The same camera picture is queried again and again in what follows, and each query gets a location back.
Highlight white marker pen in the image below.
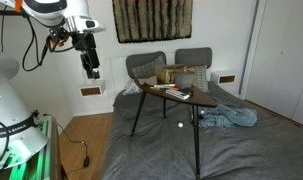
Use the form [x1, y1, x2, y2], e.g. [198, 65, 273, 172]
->
[153, 84, 175, 88]

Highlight dark wooden side table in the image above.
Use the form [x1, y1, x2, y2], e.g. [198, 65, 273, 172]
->
[131, 79, 217, 180]

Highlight shaggy striped wall rug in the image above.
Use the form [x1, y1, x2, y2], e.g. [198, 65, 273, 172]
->
[112, 0, 193, 43]

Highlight white remote control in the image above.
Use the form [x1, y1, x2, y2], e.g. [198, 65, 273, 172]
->
[165, 89, 190, 100]

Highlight small white ball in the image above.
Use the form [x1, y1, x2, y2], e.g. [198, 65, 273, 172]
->
[177, 122, 184, 128]

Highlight blue knitted blanket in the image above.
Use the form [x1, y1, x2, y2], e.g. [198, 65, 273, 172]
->
[197, 97, 257, 129]

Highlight right white wall nightstand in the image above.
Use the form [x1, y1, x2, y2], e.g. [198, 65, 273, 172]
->
[210, 71, 236, 85]

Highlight black floor power cable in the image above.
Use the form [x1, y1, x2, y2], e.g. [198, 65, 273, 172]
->
[55, 122, 91, 173]

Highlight white wall nightstand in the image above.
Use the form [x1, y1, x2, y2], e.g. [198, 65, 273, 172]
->
[80, 80, 106, 96]
[210, 71, 236, 85]

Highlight gray bed mattress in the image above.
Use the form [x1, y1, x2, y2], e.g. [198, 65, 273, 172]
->
[101, 93, 303, 180]

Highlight gray bin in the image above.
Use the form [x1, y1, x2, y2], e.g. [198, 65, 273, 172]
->
[175, 70, 194, 89]

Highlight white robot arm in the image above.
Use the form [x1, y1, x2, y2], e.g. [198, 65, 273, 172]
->
[0, 0, 105, 171]

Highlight left white wall nightstand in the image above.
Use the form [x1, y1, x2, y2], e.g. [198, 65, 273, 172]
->
[80, 80, 106, 96]

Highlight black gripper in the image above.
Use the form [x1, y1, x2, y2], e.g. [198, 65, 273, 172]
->
[72, 33, 100, 80]

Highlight brown cardboard box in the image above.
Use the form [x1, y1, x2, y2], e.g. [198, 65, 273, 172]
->
[155, 64, 183, 84]

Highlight left gray headboard cushion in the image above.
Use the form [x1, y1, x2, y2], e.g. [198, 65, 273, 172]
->
[126, 51, 167, 78]

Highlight white wardrobe doors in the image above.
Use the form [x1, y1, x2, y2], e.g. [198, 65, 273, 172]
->
[246, 0, 303, 125]

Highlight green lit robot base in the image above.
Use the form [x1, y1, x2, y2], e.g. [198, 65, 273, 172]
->
[0, 116, 62, 180]

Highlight gray headboard cushion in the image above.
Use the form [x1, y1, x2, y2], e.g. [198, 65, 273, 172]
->
[175, 47, 212, 68]
[126, 51, 167, 78]

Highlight right gray headboard cushion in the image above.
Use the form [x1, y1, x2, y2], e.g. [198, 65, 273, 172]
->
[175, 47, 212, 68]

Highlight plaid gray pillow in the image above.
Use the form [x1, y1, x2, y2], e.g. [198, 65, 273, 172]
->
[131, 56, 165, 78]
[191, 65, 209, 92]

